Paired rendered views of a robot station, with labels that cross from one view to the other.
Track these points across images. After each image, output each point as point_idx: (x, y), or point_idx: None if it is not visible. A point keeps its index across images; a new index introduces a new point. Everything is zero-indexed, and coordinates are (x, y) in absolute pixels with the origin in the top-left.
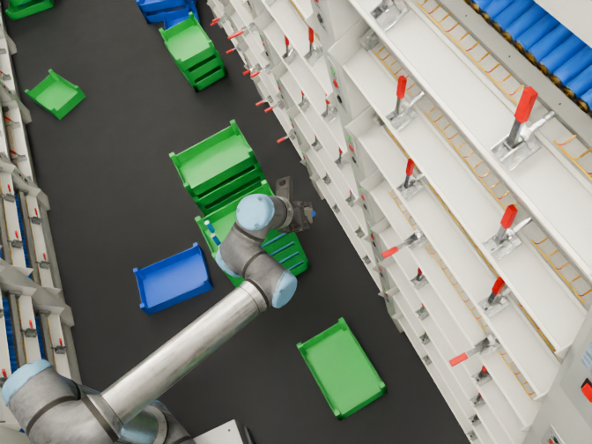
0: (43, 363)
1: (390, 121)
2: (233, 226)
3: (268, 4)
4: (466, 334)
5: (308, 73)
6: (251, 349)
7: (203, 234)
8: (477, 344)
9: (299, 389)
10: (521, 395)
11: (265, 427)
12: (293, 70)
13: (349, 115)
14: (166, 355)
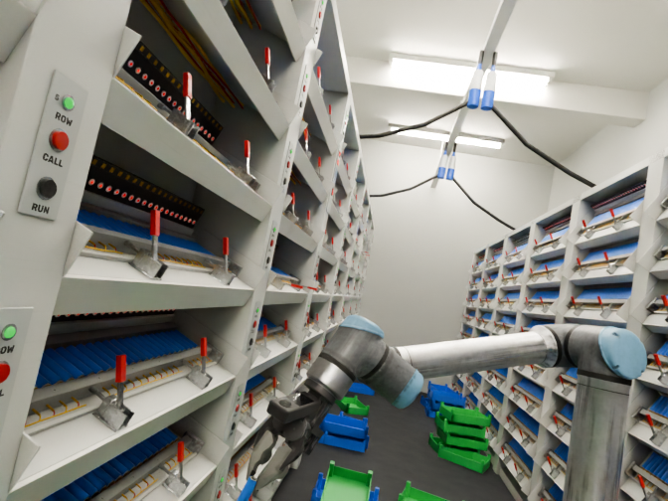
0: (603, 340)
1: (307, 156)
2: (391, 351)
3: (194, 137)
4: (296, 291)
5: (170, 270)
6: None
7: None
8: (299, 284)
9: None
10: (300, 289)
11: None
12: (168, 279)
13: (283, 194)
14: (484, 337)
